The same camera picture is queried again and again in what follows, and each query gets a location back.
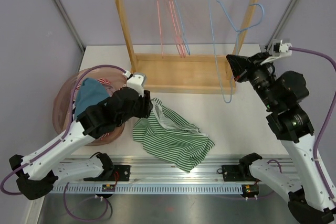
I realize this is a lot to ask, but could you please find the wooden clothes rack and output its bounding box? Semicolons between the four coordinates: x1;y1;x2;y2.
115;0;259;94

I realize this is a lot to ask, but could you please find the blue tank top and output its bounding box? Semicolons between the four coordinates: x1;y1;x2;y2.
73;78;110;120

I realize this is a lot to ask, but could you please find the slotted cable duct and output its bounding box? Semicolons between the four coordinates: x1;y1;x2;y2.
51;183;243;195

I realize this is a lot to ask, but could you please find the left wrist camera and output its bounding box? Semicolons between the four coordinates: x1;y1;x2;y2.
123;71;146;97

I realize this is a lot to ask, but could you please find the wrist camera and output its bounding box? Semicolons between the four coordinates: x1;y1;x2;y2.
260;40;292;65
123;71;146;97

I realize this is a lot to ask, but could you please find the pink wire hanger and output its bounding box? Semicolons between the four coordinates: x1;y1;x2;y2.
169;0;186;58
156;0;163;57
156;0;186;58

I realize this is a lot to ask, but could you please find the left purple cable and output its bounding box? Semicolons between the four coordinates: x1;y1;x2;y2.
0;64;128;221

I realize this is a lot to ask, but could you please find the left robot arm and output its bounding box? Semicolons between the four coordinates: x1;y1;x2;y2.
9;87;153;200

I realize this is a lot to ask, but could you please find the light blue wire hanger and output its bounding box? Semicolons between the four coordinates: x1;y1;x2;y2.
174;0;191;56
207;0;265;104

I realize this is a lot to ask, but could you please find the pink plastic basket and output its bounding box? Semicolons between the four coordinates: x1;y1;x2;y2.
52;68;127;146

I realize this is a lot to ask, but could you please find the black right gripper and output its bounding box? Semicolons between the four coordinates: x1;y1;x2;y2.
227;52;278;110

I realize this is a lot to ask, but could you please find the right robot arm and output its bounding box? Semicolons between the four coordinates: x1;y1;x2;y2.
226;52;335;223

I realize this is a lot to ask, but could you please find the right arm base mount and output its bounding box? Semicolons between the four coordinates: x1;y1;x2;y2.
217;165;260;183

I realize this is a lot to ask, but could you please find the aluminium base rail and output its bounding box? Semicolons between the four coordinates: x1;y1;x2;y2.
52;154;316;184

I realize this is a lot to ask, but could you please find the green white striped tank top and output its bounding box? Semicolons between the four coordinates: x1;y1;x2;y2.
133;98;215;164

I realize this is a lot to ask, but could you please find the red white striped tank top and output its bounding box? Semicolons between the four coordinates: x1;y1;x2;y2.
98;78;115;145

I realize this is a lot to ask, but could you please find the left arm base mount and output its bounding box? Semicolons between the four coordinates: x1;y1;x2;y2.
84;164;131;182

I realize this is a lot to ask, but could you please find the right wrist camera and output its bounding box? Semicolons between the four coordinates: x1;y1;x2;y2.
260;40;292;65

